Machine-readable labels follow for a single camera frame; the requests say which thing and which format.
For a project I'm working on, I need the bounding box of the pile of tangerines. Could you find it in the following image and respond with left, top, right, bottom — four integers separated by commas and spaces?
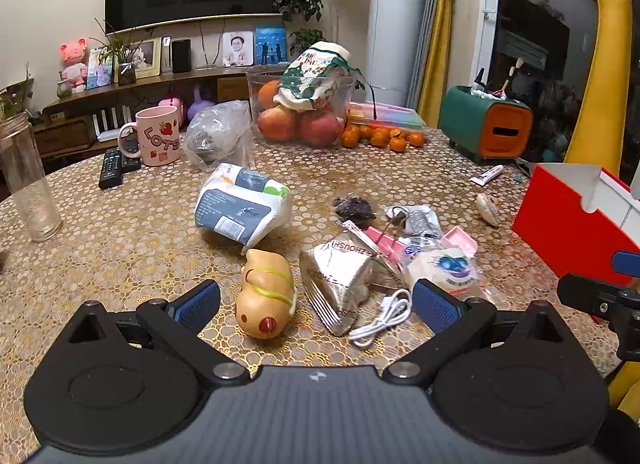
341, 124, 426, 154

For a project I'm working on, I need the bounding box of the white framed baby photo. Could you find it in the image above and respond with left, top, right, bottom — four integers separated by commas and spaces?
222, 30, 255, 68

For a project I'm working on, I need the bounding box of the clear plastic fruit bowl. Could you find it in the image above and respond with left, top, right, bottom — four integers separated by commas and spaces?
246, 64, 360, 147

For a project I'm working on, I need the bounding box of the gold floral desktop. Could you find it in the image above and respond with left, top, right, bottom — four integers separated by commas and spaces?
0, 124, 626, 464

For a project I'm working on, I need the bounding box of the clear printed plastic packet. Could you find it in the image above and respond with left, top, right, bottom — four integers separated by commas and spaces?
384, 204, 443, 245

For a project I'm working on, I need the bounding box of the white usb cable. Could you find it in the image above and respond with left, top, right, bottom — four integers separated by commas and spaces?
347, 288, 413, 347

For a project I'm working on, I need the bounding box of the blue picture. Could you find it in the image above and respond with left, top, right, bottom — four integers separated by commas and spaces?
255, 25, 289, 66

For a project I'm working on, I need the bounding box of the yellow giraffe figure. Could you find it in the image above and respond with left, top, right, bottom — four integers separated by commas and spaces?
552, 0, 640, 180

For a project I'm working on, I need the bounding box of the glass balcony door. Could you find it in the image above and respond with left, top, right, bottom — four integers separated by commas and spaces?
482, 0, 601, 165

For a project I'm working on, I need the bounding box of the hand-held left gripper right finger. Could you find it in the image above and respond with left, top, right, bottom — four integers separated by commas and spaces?
382, 279, 571, 387

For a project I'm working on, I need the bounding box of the pink strawberry mug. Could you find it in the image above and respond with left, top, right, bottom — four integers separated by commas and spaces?
117, 105, 182, 167

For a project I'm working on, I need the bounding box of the pink pig figure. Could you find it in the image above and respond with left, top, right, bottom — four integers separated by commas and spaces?
57, 38, 90, 94

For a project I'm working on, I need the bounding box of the small pink box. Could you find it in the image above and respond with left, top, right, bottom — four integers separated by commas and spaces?
441, 225, 480, 259

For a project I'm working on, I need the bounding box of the green orange desk organizer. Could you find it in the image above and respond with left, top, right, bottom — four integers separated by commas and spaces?
439, 85, 535, 166

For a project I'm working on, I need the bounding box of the red cardboard box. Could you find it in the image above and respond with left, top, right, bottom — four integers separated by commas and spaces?
511, 163, 640, 325

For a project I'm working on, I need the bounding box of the clear glass jar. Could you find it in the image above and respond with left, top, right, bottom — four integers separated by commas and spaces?
0, 111, 63, 244

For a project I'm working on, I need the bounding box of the clear plastic bag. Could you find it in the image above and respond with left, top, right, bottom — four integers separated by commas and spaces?
182, 100, 257, 174

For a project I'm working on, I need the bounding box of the white router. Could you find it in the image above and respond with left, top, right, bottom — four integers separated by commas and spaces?
90, 104, 138, 142

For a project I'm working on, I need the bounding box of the yellow curtain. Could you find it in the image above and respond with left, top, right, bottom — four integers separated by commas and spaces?
417, 0, 463, 115

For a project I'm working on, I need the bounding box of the black speaker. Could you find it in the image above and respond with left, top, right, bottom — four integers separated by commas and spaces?
171, 39, 192, 74

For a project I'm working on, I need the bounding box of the white grey tissue packet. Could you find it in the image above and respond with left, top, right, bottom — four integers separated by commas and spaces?
194, 163, 295, 256

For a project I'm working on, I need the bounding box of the silver foil packet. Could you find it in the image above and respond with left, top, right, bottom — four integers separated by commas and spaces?
299, 239, 396, 337

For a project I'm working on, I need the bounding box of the wooden tv cabinet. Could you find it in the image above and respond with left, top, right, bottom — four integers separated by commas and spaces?
30, 61, 281, 160

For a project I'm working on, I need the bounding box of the yellow squishy animal toy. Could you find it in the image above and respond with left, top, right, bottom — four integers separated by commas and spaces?
235, 248, 300, 342

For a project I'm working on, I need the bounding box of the wooden photo frame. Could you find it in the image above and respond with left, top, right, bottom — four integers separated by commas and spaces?
131, 36, 162, 79

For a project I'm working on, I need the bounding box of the purple kettle-shaped toy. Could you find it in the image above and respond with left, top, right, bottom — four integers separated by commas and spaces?
187, 86, 217, 130

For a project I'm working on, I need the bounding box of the bag of black seeds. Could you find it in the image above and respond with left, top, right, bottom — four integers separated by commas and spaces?
332, 194, 378, 224

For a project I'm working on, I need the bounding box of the red apple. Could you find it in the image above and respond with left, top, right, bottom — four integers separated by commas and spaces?
256, 106, 301, 142
299, 111, 345, 147

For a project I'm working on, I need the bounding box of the makeup brush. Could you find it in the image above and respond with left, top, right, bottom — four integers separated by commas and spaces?
502, 58, 525, 95

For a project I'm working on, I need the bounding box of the black remote control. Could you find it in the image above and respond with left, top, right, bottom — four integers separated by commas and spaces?
120, 136, 143, 174
98, 146, 126, 190

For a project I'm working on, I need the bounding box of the grey curtain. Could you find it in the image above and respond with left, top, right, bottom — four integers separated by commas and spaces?
405, 0, 441, 110

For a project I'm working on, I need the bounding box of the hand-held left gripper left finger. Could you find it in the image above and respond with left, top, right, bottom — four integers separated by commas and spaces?
65, 279, 252, 387

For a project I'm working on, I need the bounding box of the printed cloth drawstring bag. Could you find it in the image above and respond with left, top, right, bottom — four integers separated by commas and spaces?
274, 41, 357, 112

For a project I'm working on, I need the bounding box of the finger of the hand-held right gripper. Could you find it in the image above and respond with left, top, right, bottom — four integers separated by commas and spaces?
612, 250, 640, 276
556, 271, 640, 365

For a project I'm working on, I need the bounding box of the small potted plant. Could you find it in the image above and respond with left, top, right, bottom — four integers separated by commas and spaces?
90, 19, 151, 86

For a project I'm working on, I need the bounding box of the white toothpaste tube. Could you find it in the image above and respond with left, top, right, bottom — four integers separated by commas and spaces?
470, 164, 506, 188

